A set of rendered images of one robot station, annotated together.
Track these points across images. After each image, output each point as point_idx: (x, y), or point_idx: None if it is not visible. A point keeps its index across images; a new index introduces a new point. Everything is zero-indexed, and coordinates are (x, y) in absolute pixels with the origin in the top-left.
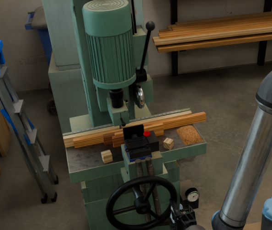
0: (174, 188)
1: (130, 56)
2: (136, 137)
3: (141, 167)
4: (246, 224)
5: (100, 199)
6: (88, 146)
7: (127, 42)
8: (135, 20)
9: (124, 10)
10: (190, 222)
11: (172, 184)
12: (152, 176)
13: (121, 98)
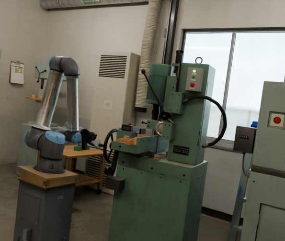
0: (105, 139)
1: (148, 88)
2: (138, 132)
3: None
4: (72, 175)
5: None
6: None
7: (148, 80)
8: (177, 83)
9: (150, 64)
10: (85, 128)
11: (106, 137)
12: (112, 129)
13: (152, 114)
